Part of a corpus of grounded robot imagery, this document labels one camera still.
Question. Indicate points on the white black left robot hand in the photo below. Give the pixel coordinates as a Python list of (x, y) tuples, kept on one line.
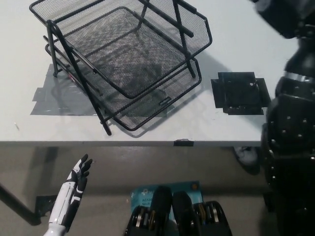
[(66, 199)]

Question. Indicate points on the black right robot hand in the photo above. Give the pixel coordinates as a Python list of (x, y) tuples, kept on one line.
[(290, 17)]

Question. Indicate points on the black mesh two-tier file tray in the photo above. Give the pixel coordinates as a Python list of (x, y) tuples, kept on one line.
[(147, 73)]

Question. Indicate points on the black table leg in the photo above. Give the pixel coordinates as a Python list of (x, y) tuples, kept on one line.
[(19, 207)]

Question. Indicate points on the teal cardboard box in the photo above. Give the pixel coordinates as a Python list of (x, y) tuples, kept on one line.
[(145, 193)]

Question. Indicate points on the small metal screw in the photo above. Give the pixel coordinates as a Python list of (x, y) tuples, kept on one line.
[(16, 125)]

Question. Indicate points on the grey tape patch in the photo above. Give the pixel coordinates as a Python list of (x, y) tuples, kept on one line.
[(49, 103)]

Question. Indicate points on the white shoe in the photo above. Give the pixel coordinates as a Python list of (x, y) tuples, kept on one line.
[(247, 158)]

